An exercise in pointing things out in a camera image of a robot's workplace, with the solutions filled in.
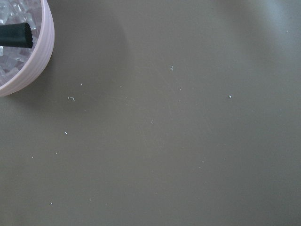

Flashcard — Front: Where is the pink bowl with ice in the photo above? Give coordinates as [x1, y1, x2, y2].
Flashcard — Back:
[0, 0, 55, 97]

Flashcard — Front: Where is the metal muddler with black tip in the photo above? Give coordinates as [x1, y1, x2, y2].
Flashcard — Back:
[0, 23, 33, 48]

